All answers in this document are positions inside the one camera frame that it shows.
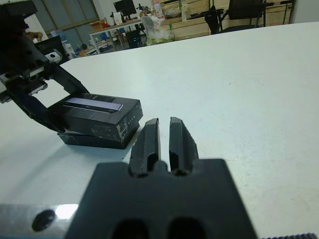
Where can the black box base white lining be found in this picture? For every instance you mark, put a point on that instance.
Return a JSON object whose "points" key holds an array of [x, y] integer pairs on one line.
{"points": [[94, 144]]}

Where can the black computer tower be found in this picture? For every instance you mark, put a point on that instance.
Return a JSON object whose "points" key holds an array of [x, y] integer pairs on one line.
{"points": [[132, 39]]}

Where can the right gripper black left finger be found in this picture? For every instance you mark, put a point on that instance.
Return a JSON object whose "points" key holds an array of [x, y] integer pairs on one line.
{"points": [[145, 147]]}

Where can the white desk wooden top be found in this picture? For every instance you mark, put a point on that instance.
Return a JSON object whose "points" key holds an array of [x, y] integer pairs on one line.
{"points": [[112, 28]]}

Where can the white plastic bag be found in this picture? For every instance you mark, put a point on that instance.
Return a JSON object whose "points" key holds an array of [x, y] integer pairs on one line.
{"points": [[155, 25]]}

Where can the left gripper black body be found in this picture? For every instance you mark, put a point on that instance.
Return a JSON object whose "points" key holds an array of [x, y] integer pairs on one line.
{"points": [[20, 67]]}

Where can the brown cardboard box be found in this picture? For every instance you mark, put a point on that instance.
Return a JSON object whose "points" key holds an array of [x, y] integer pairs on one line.
{"points": [[99, 25]]}

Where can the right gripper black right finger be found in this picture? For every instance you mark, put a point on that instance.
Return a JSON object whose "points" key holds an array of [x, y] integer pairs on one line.
{"points": [[180, 147]]}

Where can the stack of wooden crates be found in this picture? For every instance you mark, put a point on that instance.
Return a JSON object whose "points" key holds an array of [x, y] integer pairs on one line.
{"points": [[189, 20]]}

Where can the black office chair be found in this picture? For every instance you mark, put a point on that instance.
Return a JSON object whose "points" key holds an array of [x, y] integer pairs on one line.
{"points": [[244, 10]]}

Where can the left wrist camera black housing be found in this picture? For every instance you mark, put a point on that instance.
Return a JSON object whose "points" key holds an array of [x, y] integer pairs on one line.
{"points": [[15, 10]]}

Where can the dark framed window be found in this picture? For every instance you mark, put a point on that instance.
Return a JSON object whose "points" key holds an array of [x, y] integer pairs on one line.
{"points": [[72, 12]]}

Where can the black computer monitor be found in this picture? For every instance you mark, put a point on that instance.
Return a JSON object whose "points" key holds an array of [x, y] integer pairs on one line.
{"points": [[124, 7]]}

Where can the white red carton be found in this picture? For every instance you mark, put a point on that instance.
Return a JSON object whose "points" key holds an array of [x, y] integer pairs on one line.
{"points": [[158, 8]]}

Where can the yellow-green bag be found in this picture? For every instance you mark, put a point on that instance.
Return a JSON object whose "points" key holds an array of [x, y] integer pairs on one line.
{"points": [[162, 39]]}

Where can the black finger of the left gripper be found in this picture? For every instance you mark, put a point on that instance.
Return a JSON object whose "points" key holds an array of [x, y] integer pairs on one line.
{"points": [[67, 79], [35, 107]]}

